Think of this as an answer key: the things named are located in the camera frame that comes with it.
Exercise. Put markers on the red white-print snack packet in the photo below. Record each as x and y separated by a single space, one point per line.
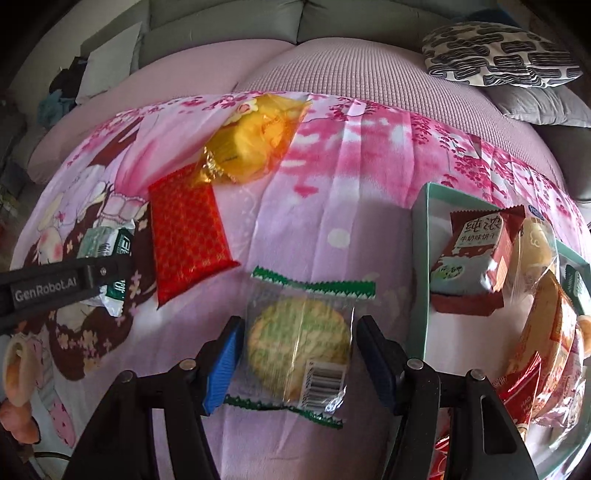
445 461

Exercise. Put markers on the small green snack packet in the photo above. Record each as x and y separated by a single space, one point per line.
104 242

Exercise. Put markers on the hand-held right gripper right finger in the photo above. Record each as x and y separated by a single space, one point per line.
376 364

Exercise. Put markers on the pink printed cloth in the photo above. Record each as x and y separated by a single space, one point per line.
323 194

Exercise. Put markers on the green and white snack packet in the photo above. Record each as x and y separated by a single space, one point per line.
577 286

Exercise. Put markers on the person's left hand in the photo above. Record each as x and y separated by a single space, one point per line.
18 383

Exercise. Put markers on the brown biscuit packet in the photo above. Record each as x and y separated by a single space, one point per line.
475 240

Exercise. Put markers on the red patterned snack packet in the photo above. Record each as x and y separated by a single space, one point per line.
189 230

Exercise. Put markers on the orange bordered snack packet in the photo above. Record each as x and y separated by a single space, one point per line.
545 332

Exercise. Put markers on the grey sofa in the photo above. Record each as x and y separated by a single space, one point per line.
221 23

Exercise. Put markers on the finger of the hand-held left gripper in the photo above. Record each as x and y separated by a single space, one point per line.
115 272

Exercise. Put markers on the dark blue cloth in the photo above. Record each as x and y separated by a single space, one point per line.
489 18

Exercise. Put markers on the dark clothes pile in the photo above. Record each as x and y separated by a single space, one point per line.
60 92

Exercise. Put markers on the yellow cake packet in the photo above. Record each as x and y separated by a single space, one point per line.
258 138

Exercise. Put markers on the white tray with teal rim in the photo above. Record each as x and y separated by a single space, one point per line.
422 332

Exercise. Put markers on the black and white patterned pillow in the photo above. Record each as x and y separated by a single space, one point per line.
498 55

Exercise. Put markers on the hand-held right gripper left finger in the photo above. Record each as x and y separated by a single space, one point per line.
221 369

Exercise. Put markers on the clear round pastry packet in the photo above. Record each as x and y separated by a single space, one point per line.
538 249

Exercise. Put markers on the light grey pillow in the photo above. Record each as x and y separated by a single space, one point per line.
111 64

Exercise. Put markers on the clear green-edged cookie packet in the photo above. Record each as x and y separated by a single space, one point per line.
295 341

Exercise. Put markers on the pink sofa cover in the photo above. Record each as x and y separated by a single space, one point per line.
346 74

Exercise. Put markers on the pink roll cake packet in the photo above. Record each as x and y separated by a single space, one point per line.
570 387

